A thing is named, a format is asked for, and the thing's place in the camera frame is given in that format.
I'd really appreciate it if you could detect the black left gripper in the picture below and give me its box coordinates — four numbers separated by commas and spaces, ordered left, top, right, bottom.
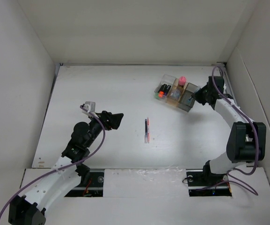
84, 111, 122, 148

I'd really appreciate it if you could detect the pink capped patterned tube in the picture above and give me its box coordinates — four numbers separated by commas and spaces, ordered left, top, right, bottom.
177, 76, 187, 91

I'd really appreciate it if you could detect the clear jar of paper clips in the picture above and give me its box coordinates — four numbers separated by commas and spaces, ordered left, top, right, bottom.
169, 89, 182, 101

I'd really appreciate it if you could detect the purple highlighter marker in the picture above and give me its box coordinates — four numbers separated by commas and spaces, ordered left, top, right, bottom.
159, 84, 171, 96

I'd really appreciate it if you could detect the orange highlighter marker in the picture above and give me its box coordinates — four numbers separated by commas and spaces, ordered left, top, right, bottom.
158, 84, 168, 98

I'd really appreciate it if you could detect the green highlighter marker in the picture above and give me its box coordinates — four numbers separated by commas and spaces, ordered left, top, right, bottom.
154, 84, 167, 98

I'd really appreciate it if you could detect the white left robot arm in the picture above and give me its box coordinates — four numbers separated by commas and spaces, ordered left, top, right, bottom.
8, 105, 124, 225

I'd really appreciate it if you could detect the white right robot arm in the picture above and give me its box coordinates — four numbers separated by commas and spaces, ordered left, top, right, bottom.
192, 76, 267, 185

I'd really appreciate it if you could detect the grey smoked plastic bin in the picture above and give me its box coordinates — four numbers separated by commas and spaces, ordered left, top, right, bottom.
177, 82, 199, 112

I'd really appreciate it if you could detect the amber plastic bin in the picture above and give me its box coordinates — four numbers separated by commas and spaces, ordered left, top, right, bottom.
166, 76, 188, 107

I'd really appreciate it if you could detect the pink pen clear cap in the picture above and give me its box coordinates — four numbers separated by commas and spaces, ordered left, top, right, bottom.
146, 117, 150, 143

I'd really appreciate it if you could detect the clear plastic bin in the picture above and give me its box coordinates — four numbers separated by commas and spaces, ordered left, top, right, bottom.
154, 75, 176, 102

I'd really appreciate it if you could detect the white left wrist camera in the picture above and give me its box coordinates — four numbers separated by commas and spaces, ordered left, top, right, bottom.
80, 101, 95, 117

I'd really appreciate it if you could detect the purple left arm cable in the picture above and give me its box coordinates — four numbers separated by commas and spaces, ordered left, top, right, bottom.
0, 105, 106, 225

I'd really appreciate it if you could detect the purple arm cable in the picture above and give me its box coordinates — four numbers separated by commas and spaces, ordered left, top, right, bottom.
195, 65, 259, 196
0, 105, 106, 225

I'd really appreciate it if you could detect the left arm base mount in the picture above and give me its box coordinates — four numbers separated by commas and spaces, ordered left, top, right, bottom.
65, 170, 104, 197

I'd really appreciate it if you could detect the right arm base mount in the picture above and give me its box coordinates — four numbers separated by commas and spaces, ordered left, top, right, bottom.
182, 169, 232, 197

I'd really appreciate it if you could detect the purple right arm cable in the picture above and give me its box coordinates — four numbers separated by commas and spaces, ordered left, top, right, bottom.
195, 65, 259, 196

